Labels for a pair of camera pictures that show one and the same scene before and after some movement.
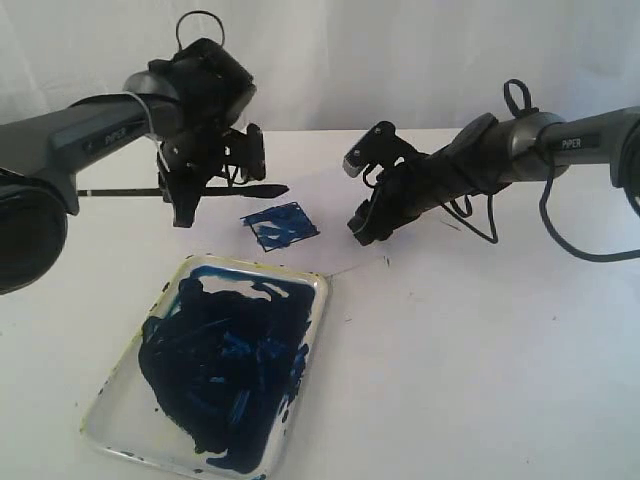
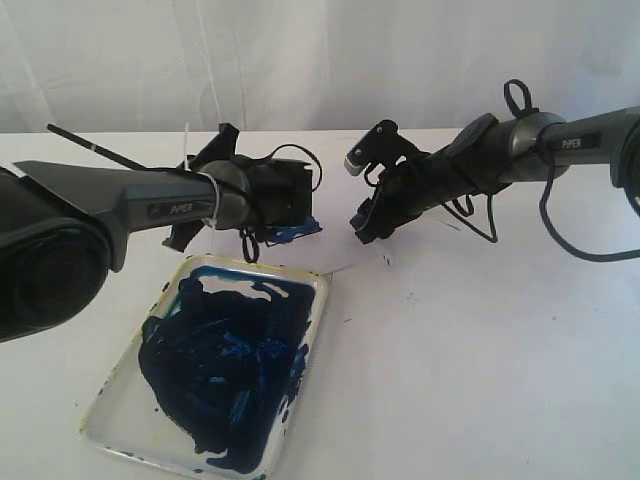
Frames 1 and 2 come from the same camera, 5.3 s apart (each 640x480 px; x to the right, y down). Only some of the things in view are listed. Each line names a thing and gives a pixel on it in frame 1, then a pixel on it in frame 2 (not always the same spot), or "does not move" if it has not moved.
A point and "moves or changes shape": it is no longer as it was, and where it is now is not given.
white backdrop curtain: [331, 65] does not move
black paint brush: [211, 192] moves or changes shape
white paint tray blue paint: [209, 377] does not move
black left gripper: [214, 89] to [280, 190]
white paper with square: [307, 228] does not move
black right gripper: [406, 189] does not move
